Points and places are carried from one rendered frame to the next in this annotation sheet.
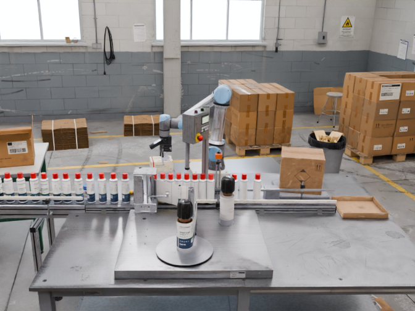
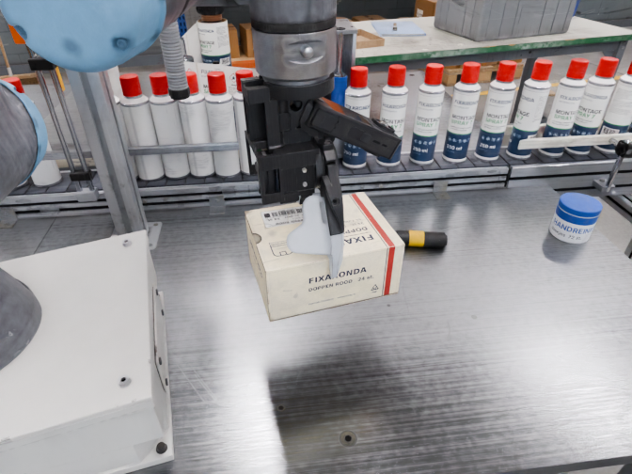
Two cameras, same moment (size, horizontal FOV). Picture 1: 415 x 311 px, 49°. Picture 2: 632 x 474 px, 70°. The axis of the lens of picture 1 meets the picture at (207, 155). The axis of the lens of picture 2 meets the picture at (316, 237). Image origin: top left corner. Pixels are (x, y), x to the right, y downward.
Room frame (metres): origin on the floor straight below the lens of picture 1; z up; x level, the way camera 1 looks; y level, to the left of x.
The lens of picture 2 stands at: (3.58, 0.30, 1.33)
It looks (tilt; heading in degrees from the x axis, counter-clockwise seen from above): 36 degrees down; 176
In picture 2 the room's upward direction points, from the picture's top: straight up
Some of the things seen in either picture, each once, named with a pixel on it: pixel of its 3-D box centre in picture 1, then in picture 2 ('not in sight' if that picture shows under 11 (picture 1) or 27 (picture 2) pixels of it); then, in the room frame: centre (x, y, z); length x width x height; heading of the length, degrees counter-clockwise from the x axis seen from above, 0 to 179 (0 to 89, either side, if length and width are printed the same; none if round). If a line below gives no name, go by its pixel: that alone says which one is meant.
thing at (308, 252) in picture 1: (231, 217); (80, 183); (2.63, -0.17, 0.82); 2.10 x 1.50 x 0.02; 93
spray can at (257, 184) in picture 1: (257, 188); not in sight; (2.74, -0.33, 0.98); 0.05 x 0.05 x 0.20
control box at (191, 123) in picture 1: (196, 126); not in sight; (2.80, 0.08, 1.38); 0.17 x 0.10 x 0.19; 148
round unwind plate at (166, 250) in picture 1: (184, 250); not in sight; (2.11, 0.11, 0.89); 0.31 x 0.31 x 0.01
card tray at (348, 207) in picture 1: (358, 207); not in sight; (2.77, -1.03, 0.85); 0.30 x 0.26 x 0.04; 93
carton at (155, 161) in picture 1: (161, 163); (320, 251); (3.14, 0.34, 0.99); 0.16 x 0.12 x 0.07; 103
